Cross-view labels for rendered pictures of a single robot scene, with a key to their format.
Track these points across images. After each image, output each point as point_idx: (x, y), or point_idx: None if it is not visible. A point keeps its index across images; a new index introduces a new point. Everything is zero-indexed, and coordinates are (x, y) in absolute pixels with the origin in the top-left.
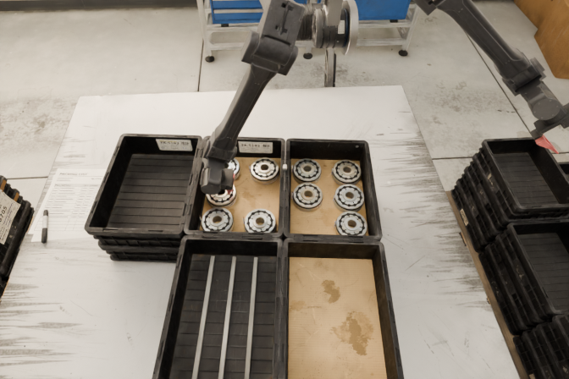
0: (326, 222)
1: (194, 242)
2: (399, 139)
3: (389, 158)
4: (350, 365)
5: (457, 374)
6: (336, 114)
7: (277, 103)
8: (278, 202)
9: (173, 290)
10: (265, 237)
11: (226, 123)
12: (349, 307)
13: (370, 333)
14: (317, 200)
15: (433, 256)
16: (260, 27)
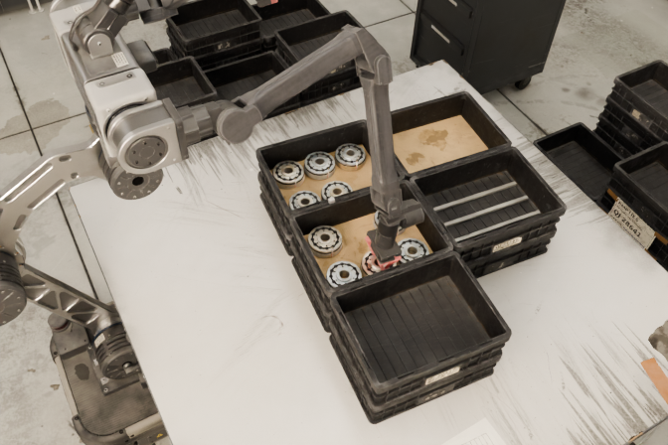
0: (353, 178)
1: None
2: (179, 172)
3: (216, 175)
4: (458, 136)
5: (408, 105)
6: (158, 240)
7: (160, 317)
8: (354, 220)
9: (504, 229)
10: (415, 189)
11: (394, 153)
12: (419, 145)
13: (429, 130)
14: (339, 184)
15: (321, 127)
16: (374, 54)
